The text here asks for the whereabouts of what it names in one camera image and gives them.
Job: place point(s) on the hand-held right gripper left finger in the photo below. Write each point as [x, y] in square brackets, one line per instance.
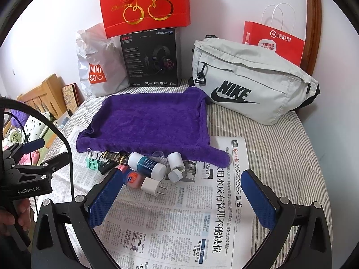
[105, 199]

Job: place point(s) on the small white bottle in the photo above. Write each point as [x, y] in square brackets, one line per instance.
[175, 176]

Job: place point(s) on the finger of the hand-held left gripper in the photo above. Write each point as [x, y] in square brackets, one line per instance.
[53, 162]
[33, 145]

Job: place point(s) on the white charger plug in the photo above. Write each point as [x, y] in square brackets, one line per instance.
[148, 186]

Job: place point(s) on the newspaper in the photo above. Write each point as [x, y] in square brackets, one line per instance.
[174, 224]

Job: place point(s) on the purple plush toy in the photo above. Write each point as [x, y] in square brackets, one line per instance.
[21, 116]

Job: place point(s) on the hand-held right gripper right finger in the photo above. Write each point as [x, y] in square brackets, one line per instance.
[258, 199]

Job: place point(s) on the small white roll pair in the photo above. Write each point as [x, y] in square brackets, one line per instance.
[176, 159]

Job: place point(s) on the striped bed sheet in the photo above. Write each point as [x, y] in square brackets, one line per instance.
[280, 151]

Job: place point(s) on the green binder clip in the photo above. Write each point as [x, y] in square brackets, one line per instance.
[94, 163]

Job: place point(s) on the red gift bag gold cherries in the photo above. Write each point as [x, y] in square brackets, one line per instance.
[174, 19]

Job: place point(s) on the clear plastic cap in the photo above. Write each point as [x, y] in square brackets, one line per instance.
[160, 155]

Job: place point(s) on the pink pen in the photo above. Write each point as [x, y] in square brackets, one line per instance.
[123, 169]

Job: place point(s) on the pink cloth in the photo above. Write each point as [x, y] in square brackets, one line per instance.
[32, 155]

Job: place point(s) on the brown patterned box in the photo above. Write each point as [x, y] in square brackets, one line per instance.
[69, 96]

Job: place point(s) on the white blue lotion bottle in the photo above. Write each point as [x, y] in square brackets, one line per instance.
[145, 164]

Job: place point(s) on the brown wooden headboard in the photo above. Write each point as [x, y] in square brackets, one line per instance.
[315, 19]

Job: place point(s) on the purple towel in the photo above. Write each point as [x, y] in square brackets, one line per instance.
[148, 117]

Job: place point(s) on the black gold tube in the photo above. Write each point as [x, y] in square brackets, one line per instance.
[116, 158]

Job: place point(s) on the white dotted pillow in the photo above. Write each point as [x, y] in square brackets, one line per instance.
[36, 127]

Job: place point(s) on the white plastic shopping bag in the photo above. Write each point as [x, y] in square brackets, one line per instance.
[95, 47]

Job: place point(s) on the black headset box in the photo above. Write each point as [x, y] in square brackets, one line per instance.
[137, 61]

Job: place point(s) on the person's left hand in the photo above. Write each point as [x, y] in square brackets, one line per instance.
[23, 210]

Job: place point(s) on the grey waist bag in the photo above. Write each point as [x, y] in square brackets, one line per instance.
[266, 75]

